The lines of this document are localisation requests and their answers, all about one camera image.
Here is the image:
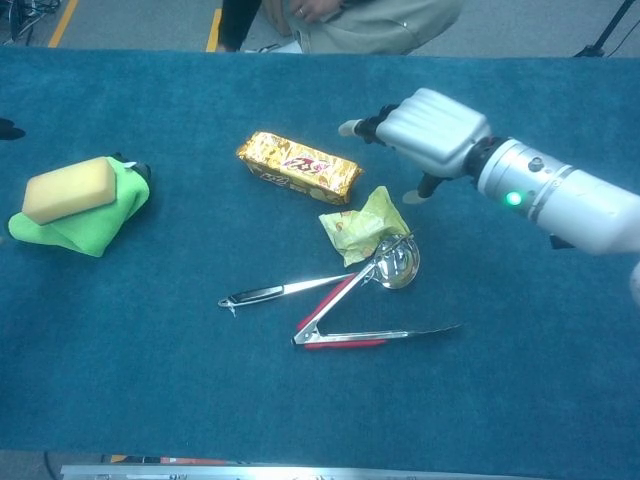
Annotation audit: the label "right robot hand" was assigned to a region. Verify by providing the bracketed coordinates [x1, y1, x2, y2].
[338, 87, 492, 205]

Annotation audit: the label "yellow sponge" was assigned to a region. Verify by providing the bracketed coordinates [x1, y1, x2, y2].
[21, 156, 117, 226]

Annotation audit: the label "yellow-green snack packet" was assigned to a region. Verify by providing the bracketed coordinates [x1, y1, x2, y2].
[318, 185, 409, 268]

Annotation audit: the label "green microfibre cloth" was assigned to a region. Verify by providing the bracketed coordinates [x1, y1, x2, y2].
[6, 152, 152, 258]

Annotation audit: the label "steel ladle black grip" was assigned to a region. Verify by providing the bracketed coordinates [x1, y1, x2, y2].
[217, 234, 421, 317]

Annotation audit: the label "gold foil snack bar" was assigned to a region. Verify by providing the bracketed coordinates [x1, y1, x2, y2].
[236, 130, 365, 206]

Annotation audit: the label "red-handled steel tongs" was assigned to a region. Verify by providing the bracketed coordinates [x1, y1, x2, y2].
[291, 230, 462, 351]

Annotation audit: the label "seated person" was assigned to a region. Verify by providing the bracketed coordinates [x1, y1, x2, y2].
[219, 0, 464, 56]

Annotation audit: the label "black tripod leg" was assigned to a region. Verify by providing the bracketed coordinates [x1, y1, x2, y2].
[573, 0, 640, 59]

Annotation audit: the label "blue carpet table cover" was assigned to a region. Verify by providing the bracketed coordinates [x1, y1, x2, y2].
[0, 47, 640, 476]

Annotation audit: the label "tangled cables on floor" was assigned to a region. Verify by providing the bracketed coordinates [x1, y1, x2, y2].
[0, 0, 61, 44]

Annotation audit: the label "aluminium frame rail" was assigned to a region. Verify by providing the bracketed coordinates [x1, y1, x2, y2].
[60, 463, 551, 480]

